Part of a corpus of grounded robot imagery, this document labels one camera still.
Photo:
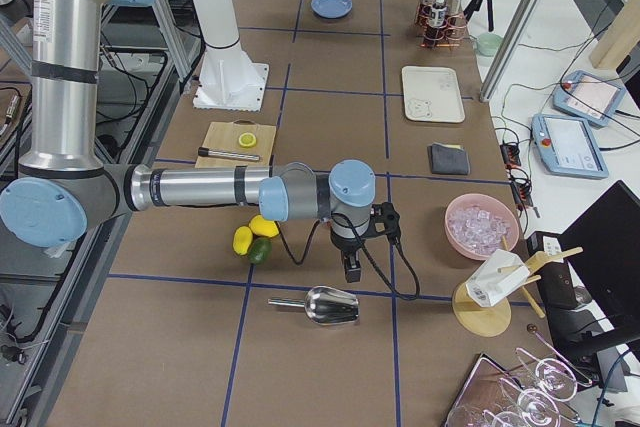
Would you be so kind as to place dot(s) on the white paper cup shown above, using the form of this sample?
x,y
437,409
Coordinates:
x,y
499,276

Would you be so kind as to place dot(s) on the tea bottle right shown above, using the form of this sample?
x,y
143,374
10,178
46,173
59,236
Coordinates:
x,y
453,8

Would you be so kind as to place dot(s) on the grey folded cloth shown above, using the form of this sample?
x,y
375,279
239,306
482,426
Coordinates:
x,y
448,160

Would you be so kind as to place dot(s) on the large yellow lemon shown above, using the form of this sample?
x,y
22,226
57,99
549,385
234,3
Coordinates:
x,y
262,227

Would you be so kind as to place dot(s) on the tea bottle middle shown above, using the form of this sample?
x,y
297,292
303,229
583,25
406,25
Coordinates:
x,y
436,21

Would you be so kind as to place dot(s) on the copper wire bottle rack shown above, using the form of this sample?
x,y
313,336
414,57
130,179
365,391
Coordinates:
x,y
450,38

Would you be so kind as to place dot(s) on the pink bowl of ice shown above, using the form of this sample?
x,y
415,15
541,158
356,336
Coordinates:
x,y
476,225

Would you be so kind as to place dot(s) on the steel ice scoop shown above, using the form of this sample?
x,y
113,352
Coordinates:
x,y
324,305

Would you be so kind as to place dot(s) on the wine glasses on tray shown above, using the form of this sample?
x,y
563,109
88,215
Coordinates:
x,y
535,392

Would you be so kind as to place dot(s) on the aluminium frame post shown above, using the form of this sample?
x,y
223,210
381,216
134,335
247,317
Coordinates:
x,y
514,32

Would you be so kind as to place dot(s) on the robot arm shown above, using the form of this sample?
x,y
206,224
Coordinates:
x,y
63,189

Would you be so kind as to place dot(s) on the wooden cup stand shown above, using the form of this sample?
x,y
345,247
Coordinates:
x,y
493,321

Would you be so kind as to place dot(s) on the cream bear tray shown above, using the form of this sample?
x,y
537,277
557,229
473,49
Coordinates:
x,y
432,94

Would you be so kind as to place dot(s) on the teach pendant near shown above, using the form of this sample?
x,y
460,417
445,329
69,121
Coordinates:
x,y
567,146

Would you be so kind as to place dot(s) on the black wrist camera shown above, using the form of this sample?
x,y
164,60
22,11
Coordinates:
x,y
385,221

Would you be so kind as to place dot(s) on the blue round plate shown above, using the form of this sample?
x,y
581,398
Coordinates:
x,y
331,9

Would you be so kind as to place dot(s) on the wooden cutting board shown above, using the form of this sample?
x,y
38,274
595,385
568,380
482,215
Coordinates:
x,y
224,135

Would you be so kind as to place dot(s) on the steel cylinder rod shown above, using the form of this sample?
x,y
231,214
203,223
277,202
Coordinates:
x,y
227,155

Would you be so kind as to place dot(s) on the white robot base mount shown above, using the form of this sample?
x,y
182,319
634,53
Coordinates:
x,y
228,78

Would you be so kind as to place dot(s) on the black monitor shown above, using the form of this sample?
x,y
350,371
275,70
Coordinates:
x,y
608,233

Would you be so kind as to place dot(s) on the teach pendant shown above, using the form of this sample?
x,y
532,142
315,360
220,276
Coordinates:
x,y
567,146
584,95

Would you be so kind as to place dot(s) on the teach pendant far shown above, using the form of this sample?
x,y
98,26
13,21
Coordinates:
x,y
584,95

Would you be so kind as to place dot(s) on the mint green bowl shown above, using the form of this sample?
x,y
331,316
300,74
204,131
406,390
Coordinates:
x,y
488,44

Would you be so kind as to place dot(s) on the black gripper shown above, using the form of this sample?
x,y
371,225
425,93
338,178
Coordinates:
x,y
348,248

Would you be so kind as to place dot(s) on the half lemon slice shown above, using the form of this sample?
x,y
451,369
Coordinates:
x,y
247,140

